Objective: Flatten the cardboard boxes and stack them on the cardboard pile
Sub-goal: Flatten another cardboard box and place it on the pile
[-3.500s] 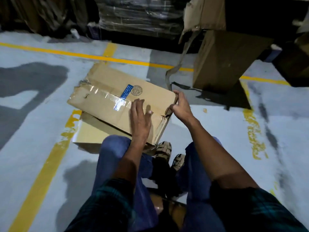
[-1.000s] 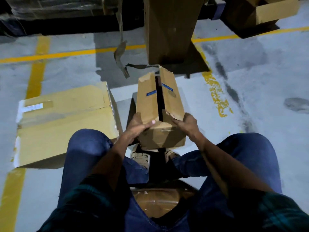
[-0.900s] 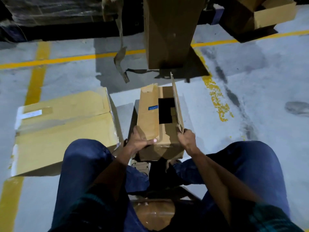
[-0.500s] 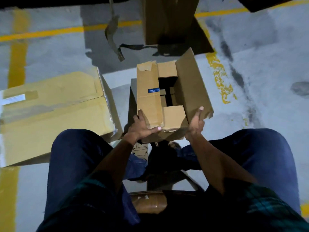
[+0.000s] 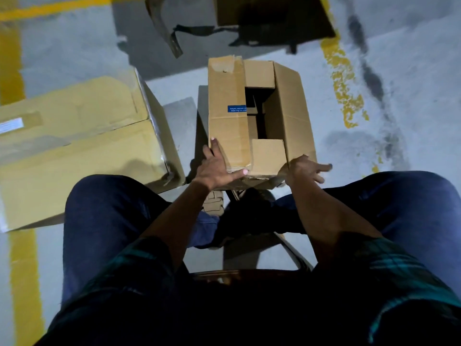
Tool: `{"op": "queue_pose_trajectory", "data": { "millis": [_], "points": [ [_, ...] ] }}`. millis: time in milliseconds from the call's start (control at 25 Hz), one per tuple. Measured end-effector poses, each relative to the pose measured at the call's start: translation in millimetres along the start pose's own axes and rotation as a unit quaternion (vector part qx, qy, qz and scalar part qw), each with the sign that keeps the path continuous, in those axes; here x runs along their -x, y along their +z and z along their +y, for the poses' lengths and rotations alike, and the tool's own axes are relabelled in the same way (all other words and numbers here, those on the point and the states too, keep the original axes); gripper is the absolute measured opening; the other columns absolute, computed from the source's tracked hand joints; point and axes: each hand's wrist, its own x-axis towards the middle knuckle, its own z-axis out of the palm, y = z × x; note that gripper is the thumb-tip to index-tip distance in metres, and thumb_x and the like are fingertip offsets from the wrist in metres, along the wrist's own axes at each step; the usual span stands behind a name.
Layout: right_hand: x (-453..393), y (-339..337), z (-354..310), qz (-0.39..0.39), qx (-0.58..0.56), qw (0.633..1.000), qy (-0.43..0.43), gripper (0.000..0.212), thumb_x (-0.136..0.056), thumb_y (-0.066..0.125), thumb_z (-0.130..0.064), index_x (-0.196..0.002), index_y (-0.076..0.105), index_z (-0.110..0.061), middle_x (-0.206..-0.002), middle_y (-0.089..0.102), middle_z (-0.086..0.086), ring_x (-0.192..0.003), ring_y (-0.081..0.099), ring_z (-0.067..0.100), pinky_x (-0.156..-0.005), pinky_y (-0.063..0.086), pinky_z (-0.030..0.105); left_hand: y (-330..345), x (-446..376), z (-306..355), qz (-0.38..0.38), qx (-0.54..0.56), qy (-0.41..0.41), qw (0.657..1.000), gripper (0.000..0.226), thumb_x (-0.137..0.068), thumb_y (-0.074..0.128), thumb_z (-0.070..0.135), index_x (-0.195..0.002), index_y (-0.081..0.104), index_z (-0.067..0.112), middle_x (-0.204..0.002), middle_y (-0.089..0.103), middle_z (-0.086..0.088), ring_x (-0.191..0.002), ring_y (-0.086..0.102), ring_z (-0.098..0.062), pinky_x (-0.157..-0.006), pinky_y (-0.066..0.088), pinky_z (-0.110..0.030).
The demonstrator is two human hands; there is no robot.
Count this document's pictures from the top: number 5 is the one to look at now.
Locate person's right forearm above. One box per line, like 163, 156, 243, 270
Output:
288, 182, 382, 267

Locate person's left hand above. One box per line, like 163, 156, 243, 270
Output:
193, 137, 249, 191

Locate person's left woven shoe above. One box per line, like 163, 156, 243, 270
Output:
201, 190, 225, 217

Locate person's left forearm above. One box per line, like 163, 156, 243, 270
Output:
140, 180, 213, 271

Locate large yellowish taped carton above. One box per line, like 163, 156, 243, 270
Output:
0, 68, 186, 233

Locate small carton with blue tape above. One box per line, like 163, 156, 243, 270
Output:
207, 55, 317, 190

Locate person's blue jeans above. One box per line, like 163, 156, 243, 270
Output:
61, 171, 461, 307

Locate person's right hand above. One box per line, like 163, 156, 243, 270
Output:
284, 154, 333, 188

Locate hanging brown tape strip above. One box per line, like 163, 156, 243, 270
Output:
145, 0, 183, 59

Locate upright brown cardboard sheet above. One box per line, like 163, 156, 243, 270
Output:
212, 0, 336, 47

